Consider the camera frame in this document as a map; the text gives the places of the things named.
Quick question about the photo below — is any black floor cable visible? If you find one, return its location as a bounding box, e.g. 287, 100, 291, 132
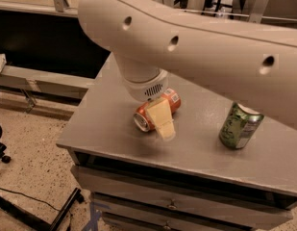
0, 185, 61, 212

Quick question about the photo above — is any grey drawer cabinet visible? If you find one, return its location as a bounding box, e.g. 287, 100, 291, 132
57, 58, 297, 231

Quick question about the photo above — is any black floor stand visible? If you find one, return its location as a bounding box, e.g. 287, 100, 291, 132
0, 187, 85, 231

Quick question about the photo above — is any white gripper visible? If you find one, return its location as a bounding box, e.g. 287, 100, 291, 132
123, 69, 176, 141

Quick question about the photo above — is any grey side bench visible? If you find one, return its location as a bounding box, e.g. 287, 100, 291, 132
0, 54, 94, 105

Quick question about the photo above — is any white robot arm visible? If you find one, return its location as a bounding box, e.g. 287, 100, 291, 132
78, 0, 297, 130

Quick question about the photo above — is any red coke can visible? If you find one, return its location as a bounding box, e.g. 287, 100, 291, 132
134, 88, 181, 137

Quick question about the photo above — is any green soda can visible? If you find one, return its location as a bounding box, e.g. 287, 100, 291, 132
219, 102, 264, 149

